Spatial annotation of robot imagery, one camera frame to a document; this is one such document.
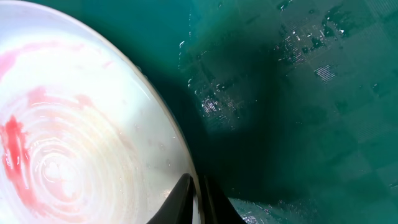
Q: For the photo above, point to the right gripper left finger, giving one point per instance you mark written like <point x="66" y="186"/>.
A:
<point x="178" y="206"/>

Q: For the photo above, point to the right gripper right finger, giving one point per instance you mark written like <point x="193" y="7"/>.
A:
<point x="216" y="206"/>

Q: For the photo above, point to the light blue plastic plate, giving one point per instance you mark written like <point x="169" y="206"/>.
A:
<point x="85" y="138"/>

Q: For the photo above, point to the teal plastic serving tray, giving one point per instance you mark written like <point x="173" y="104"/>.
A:
<point x="291" y="105"/>

